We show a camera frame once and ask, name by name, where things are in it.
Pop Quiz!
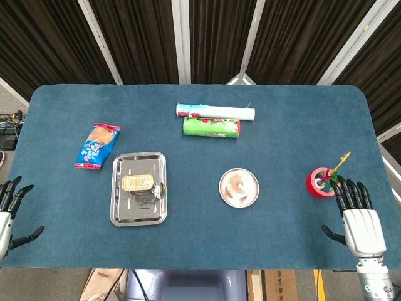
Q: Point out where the blue table cloth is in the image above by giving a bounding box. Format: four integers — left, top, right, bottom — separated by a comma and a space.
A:
0, 83, 401, 270

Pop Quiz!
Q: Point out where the wooden board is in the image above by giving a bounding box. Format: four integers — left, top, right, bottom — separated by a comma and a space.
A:
80, 268, 127, 301

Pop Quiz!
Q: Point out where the brown cup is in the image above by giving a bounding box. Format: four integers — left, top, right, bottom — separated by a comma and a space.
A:
227, 174, 252, 199

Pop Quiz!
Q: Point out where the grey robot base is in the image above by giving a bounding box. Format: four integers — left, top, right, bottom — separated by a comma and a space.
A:
125, 268, 249, 301

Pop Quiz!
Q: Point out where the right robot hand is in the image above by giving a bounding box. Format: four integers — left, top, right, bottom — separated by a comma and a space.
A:
321, 175, 387, 258

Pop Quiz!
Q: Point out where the rectangular metal can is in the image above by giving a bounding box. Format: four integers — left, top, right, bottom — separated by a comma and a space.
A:
120, 174, 165, 202

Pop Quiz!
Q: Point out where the blue snack bag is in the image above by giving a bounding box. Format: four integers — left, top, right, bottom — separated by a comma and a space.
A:
74, 122, 122, 171

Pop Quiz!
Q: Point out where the white wrap roll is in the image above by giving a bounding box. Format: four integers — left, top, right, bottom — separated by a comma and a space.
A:
175, 102, 256, 122

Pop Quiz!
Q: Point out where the rectangular steel tray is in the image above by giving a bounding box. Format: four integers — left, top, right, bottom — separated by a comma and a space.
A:
110, 151, 168, 227

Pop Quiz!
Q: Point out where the dark brown curtain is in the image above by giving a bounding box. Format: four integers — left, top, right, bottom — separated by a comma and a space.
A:
0, 0, 401, 157

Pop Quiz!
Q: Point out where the white frame beam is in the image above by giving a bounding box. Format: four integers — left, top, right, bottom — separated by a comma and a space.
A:
170, 0, 192, 85
77, 0, 123, 85
316, 0, 394, 86
225, 0, 267, 86

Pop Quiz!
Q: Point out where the cardboard box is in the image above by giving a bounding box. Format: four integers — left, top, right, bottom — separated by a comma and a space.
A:
247, 269, 299, 301

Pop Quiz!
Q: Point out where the red tape roll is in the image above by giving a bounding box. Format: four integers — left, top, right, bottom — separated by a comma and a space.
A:
305, 167, 336, 199

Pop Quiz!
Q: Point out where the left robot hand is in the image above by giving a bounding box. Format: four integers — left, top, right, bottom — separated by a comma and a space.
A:
0, 175, 45, 260

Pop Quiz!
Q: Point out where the round metal plate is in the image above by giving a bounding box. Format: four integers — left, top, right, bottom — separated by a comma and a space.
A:
218, 167, 260, 208

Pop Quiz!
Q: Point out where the green chips canister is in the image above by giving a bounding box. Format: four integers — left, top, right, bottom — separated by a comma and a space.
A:
182, 117, 242, 140

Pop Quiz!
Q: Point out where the black base cable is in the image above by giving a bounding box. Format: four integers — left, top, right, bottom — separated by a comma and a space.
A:
128, 268, 152, 301

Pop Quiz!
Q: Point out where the cable bundle on floor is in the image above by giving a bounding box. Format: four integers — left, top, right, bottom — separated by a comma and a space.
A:
0, 109, 25, 152

